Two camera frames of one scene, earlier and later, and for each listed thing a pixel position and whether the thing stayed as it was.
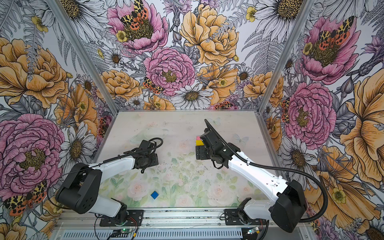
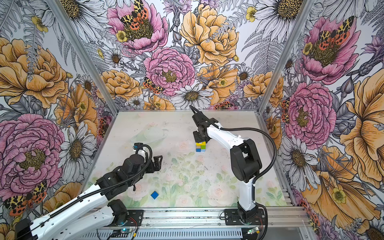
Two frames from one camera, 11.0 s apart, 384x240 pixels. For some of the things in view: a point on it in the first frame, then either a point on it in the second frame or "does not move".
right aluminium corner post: x=307 y=6 does not move
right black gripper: x=200 y=153 to x=198 y=139
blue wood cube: x=154 y=194 does not move
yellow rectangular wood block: x=199 y=143 does not move
